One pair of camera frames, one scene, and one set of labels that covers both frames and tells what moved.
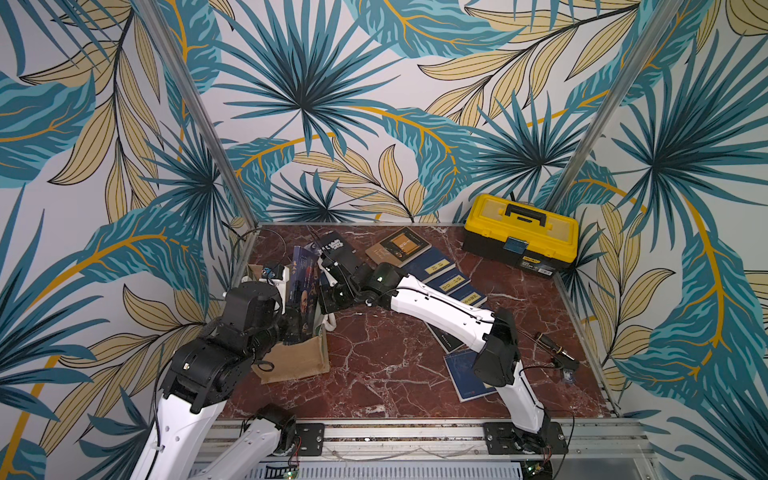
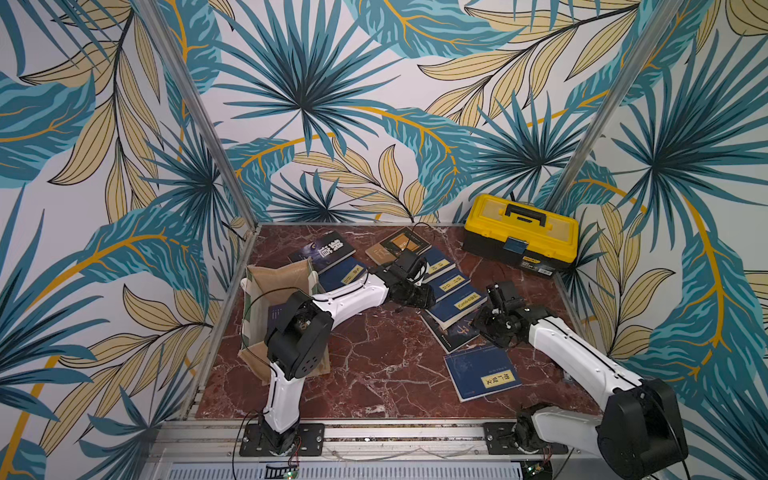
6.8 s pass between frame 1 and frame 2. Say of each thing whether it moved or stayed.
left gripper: moved
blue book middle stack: stayed
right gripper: moved
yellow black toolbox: stayed
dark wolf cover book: stayed
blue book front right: stayed
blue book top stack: stayed
